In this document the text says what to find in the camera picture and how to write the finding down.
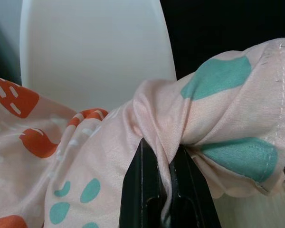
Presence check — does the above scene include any black cabinet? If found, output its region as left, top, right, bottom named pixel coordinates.
left=160, top=0, right=285, bottom=80

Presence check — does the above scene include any white plastic chair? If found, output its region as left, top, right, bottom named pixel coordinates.
left=19, top=0, right=178, bottom=119

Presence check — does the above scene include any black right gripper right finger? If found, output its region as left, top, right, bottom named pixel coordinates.
left=166, top=146, right=216, bottom=228

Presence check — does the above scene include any pink patterned pillow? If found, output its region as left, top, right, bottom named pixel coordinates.
left=0, top=37, right=285, bottom=228

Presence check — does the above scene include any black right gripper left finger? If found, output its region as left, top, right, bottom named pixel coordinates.
left=118, top=139, right=167, bottom=228

